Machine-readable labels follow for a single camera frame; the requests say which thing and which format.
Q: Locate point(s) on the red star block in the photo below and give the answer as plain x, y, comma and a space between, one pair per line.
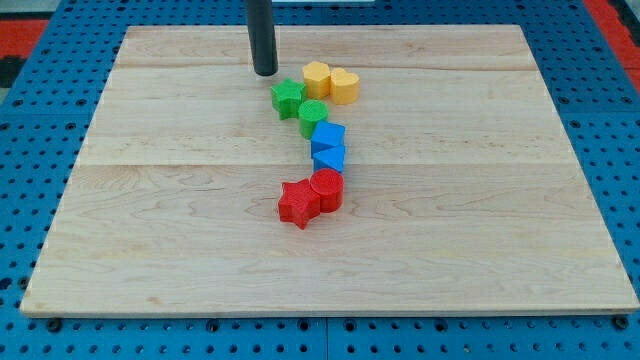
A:
298, 203

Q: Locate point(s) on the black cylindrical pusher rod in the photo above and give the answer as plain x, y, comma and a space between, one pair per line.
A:
261, 30

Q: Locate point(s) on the green cylinder block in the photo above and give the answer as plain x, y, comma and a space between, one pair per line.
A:
310, 113

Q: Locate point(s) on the yellow heart block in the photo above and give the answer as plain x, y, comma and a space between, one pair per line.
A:
344, 86

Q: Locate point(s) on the blue cube block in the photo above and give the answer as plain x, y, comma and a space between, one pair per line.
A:
327, 135

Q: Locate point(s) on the green star block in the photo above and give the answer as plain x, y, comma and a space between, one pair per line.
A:
287, 96

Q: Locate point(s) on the yellow hexagon block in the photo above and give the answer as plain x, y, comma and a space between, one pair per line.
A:
316, 76

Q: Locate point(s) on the blue triangle block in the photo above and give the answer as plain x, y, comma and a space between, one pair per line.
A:
332, 158

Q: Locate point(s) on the red cylinder block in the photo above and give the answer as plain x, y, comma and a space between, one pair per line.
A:
329, 185

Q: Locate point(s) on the light wooden board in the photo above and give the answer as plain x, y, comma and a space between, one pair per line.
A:
383, 171

